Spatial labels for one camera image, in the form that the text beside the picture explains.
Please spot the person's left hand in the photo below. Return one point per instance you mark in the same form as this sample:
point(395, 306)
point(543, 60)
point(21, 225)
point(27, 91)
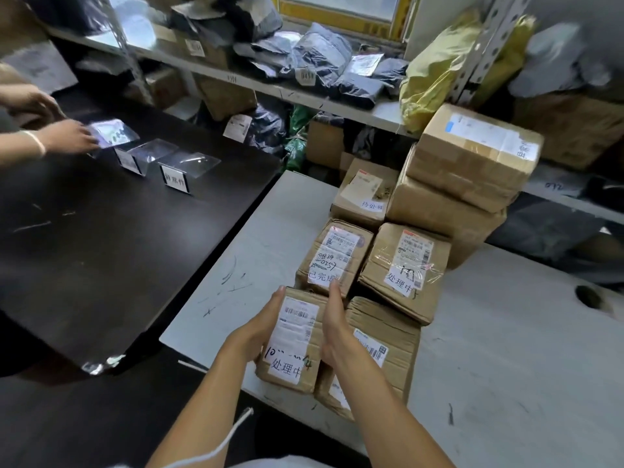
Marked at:
point(256, 331)

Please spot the person's right hand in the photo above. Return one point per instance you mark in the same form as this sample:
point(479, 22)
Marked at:
point(339, 336)

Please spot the narrow box with label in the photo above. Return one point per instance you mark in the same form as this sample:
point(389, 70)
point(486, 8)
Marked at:
point(292, 380)

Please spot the person's left forearm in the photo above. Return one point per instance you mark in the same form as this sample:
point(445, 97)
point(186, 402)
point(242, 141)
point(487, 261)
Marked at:
point(200, 414)

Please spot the person's right forearm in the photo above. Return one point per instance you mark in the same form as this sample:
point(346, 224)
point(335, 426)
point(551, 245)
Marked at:
point(395, 414)

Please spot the green plastic bag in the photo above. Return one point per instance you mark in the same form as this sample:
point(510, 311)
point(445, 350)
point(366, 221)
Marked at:
point(296, 146)

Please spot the black plastic mailer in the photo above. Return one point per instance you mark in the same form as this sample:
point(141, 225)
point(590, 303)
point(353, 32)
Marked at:
point(263, 131)

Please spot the dark grey plastic mailer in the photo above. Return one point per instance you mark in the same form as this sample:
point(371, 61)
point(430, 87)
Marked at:
point(546, 238)

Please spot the grey metal shelf rack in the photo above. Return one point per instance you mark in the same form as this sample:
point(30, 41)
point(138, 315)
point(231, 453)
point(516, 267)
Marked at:
point(487, 38)
point(273, 91)

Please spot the olive yellow bag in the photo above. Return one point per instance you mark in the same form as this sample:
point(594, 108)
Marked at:
point(429, 77)

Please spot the pile of grey plastic mailers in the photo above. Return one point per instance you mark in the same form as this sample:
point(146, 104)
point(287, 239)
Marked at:
point(322, 58)

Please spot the white wristband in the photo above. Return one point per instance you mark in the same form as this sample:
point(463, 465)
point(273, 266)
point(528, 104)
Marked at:
point(35, 143)

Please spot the pile of grey mailer bags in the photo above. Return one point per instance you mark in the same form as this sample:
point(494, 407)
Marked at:
point(209, 24)

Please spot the small handwritten cardboard box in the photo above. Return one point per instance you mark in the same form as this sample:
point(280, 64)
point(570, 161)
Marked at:
point(570, 126)

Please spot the yellow framed window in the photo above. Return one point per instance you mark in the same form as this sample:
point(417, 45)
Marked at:
point(341, 21)

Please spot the crumpled grey plastic bag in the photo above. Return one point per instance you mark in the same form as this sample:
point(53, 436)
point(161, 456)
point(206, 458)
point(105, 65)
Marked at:
point(556, 58)

